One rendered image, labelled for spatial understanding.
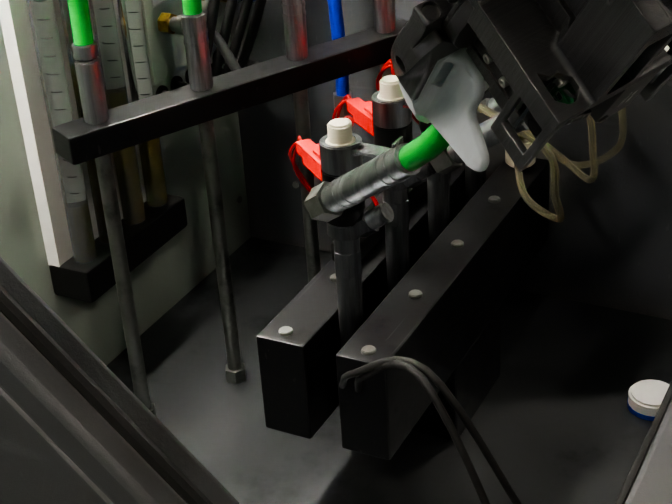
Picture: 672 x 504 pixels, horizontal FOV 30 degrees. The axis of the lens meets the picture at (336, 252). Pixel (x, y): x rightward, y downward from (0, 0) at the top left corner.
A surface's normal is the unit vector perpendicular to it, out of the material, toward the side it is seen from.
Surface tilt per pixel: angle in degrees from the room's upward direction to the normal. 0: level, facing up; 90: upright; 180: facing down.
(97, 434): 43
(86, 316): 90
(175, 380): 0
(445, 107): 101
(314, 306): 0
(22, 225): 90
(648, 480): 0
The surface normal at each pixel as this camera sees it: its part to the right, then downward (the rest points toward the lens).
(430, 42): -0.52, 0.14
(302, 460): -0.06, -0.87
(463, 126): -0.84, 0.45
